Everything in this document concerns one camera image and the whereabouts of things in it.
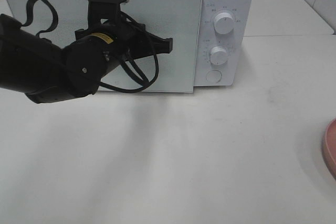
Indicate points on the white timer knob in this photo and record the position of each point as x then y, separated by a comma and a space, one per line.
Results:
218, 55

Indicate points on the pink round plate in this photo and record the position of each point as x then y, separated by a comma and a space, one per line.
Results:
328, 147

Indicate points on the upper white power knob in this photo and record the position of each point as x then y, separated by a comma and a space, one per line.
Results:
223, 22

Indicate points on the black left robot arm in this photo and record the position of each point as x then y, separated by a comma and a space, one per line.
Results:
46, 73

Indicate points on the round white door button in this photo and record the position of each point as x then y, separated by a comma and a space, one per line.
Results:
214, 76

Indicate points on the white microwave door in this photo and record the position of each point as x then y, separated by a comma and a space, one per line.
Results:
176, 19

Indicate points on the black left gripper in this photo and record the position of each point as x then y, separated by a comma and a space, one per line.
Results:
127, 36

